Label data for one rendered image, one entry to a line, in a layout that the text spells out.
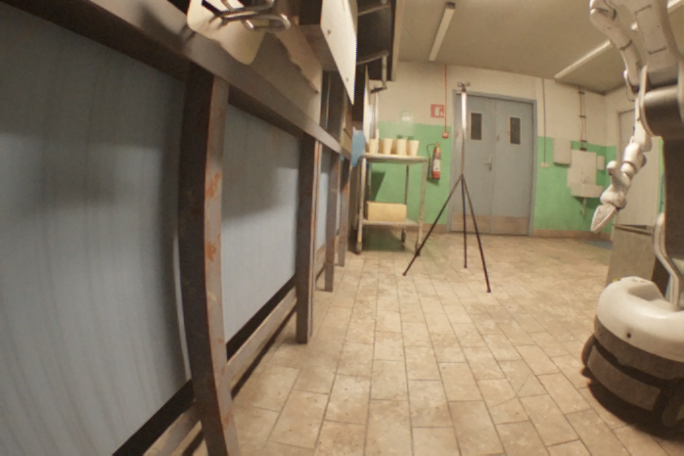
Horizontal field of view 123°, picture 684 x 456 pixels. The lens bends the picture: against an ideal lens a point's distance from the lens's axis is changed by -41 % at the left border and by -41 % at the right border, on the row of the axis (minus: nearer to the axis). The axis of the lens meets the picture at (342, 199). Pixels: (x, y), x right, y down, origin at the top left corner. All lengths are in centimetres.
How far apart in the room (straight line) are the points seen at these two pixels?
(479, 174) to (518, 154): 71
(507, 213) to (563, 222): 103
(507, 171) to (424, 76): 187
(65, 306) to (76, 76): 24
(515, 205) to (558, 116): 162
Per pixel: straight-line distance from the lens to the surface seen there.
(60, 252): 37
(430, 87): 484
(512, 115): 512
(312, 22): 77
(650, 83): 125
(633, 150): 134
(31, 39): 35
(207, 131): 48
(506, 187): 497
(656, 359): 110
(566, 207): 546
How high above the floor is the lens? 66
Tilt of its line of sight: 3 degrees down
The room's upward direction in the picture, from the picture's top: 3 degrees clockwise
